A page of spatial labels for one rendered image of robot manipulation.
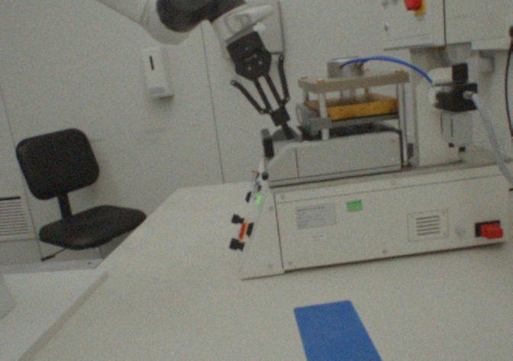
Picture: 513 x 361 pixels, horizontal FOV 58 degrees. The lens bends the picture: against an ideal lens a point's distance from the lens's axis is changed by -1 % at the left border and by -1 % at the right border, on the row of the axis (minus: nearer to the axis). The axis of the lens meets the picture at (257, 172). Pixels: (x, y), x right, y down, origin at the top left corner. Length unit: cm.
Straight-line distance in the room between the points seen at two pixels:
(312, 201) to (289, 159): 9
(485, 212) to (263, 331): 49
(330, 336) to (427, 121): 44
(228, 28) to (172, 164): 174
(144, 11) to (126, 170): 178
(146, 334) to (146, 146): 192
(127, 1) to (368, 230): 67
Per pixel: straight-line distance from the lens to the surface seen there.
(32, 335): 90
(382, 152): 90
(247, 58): 101
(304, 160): 88
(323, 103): 90
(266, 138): 96
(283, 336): 76
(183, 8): 94
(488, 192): 100
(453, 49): 96
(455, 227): 99
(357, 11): 248
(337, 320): 79
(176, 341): 80
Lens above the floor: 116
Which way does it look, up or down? 13 degrees down
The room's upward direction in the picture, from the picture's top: 7 degrees counter-clockwise
